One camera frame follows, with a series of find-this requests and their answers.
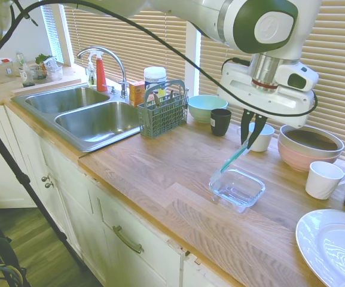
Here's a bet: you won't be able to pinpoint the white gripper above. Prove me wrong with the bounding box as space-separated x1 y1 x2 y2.
216 62 316 152

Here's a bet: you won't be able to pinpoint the clear lid with teal seal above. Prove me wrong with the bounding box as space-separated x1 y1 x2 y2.
210 138 254 185

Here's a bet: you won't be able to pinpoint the clear glass food container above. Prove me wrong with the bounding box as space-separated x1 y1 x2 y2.
208 168 266 215

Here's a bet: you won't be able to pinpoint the wide white mug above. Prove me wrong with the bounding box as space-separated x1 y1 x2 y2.
237 121 276 152

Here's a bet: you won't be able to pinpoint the black mug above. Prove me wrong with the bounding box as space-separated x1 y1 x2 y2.
210 108 232 137

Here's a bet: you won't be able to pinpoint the mint green bowl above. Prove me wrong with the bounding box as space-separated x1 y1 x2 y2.
187 94 229 124

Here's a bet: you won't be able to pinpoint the pink bowl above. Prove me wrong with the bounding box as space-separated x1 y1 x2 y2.
277 136 342 173

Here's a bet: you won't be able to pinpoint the white tapered mug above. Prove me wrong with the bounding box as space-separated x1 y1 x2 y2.
305 161 345 200

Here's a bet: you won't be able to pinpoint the grey plastic cutlery basket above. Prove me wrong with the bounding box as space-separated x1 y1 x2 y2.
137 79 190 139

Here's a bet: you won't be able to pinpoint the white wipes canister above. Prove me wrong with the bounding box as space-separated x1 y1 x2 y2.
144 66 167 99

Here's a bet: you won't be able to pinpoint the beige window blind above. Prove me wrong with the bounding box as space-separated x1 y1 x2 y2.
200 0 345 164
40 4 65 65
63 2 188 87

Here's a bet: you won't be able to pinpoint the orange cardboard box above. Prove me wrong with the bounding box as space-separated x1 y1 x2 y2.
129 80 146 108

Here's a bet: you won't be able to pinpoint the chrome faucet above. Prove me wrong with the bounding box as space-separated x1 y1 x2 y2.
77 46 130 99

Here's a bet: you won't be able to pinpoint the white plate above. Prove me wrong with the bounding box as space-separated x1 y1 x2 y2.
295 209 345 287

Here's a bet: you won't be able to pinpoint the stainless steel sink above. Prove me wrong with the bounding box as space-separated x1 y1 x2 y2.
10 86 145 153

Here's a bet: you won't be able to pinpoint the red spray bottle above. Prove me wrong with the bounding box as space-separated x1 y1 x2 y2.
90 50 109 93

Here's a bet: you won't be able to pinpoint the clear dish soap bottle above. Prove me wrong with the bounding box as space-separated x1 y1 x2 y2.
85 58 97 88

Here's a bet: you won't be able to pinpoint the white base cabinets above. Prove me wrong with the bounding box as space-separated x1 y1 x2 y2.
0 104 221 287

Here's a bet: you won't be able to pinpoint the bag of green vegetables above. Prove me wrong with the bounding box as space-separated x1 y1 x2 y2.
34 53 64 82

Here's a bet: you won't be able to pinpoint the glass sauce bottle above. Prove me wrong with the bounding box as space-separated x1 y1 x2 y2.
15 52 35 88

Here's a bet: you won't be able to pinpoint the clear plastic storage jar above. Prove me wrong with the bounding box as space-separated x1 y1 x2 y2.
0 58 14 84

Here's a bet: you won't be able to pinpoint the metal bar drawer handle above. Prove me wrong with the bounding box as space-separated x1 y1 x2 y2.
112 225 145 255

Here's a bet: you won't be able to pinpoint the black camera stand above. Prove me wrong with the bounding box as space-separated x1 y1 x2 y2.
0 106 87 287

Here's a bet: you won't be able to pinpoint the bundle of cables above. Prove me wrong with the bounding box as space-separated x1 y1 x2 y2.
0 262 26 287

